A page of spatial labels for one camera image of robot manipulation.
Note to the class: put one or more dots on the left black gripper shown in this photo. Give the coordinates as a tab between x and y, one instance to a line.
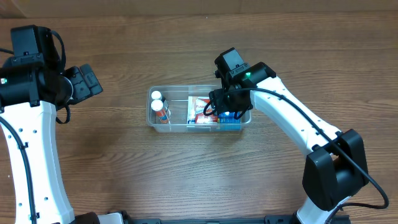
82	86

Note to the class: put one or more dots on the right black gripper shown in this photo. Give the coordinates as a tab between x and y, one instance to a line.
224	101

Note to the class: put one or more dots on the blue medicine box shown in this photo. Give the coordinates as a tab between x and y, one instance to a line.
227	122

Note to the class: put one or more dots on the red medicine box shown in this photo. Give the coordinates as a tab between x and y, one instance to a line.
200	117

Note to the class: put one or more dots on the white plaster box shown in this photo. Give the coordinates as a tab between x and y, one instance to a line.
191	110

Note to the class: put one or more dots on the orange tube white cap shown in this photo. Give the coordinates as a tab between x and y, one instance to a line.
161	112

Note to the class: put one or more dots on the black bottle white cap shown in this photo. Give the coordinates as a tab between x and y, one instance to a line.
156	95

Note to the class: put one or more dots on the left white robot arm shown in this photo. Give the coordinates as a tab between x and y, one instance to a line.
35	84

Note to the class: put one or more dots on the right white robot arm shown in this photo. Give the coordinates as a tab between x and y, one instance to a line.
335	162

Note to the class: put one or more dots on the clear plastic container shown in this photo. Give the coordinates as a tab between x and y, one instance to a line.
177	97

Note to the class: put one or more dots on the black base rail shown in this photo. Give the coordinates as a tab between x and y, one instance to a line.
268	219

